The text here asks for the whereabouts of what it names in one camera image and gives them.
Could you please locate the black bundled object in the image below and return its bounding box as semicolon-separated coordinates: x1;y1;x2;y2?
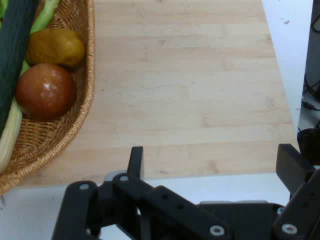
296;127;320;166

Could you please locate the black cable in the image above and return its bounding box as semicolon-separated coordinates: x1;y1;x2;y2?
301;79;320;112

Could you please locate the light green celery bunch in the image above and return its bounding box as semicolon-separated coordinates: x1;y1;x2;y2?
0;0;61;175

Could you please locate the dark green cucumber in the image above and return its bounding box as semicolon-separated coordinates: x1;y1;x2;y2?
0;0;40;133

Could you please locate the woven wicker basket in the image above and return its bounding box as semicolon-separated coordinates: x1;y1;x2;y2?
0;0;97;196

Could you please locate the red-brown round tomato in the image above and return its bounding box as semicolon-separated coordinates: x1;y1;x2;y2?
16;63;78;121

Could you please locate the dark upright box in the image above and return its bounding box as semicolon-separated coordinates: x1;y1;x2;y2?
305;0;320;87

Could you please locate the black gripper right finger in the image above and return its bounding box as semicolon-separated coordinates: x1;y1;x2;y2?
272;143;320;240

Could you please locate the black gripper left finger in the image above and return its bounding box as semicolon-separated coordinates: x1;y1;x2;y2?
52;146;232;240

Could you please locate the light wooden board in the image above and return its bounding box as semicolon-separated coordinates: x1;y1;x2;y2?
19;0;301;187

